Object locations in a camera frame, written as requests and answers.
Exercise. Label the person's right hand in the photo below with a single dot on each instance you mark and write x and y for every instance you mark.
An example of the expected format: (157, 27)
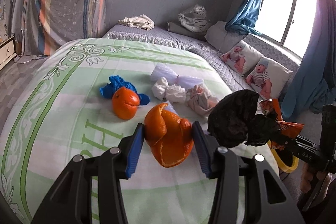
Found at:
(308, 174)

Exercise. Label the grey quilted sofa bed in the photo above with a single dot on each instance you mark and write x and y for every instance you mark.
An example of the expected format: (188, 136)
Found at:
(231, 78)

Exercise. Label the baby print pillow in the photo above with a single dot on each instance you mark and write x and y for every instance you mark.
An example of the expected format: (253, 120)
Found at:
(242, 58)
(268, 78)

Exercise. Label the striped sheet covered wardrobe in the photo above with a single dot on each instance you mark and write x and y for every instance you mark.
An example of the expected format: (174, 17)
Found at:
(43, 26)

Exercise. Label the blue curtain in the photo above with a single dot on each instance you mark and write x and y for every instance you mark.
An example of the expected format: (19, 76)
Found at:
(243, 22)

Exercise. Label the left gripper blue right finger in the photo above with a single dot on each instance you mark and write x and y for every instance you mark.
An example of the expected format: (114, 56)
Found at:
(201, 146)

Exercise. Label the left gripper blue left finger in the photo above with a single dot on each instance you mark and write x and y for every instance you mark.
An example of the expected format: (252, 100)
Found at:
(133, 150)

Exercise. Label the orange peel piece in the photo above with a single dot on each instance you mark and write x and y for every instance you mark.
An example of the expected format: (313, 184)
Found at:
(168, 135)

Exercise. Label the window with frame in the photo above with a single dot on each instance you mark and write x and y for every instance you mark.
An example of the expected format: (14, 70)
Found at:
(287, 23)

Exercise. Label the white crumpled tissue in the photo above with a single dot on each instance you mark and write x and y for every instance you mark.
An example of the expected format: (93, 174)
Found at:
(165, 92)

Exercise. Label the cream crumpled cloth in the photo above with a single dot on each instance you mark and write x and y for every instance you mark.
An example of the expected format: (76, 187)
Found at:
(141, 22)

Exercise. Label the lilac tulle bundle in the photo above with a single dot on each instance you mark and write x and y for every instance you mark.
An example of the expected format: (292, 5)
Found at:
(173, 78)

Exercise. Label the baby print pillow far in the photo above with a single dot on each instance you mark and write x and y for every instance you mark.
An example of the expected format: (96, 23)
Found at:
(242, 58)

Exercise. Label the pink crumpled paper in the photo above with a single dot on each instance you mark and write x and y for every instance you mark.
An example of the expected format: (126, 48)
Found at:
(200, 100)

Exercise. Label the green floral bed quilt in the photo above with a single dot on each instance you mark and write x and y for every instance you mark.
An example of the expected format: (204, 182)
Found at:
(61, 113)

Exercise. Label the whole orange peel ball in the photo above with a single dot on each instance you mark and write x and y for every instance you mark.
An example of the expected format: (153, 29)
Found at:
(125, 103)

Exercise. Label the orange snack bag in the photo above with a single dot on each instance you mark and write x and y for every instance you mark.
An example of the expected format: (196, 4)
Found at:
(283, 124)

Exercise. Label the grey plain pillow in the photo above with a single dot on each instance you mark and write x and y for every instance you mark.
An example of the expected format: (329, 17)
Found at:
(220, 39)

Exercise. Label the black plastic bag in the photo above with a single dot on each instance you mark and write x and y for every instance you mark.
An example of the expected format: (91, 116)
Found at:
(234, 121)

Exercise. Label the baby print pillow near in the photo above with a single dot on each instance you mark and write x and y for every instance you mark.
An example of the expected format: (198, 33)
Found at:
(268, 78)

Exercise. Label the yellow rimmed trash bin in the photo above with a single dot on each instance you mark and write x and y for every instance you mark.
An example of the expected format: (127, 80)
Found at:
(284, 158)

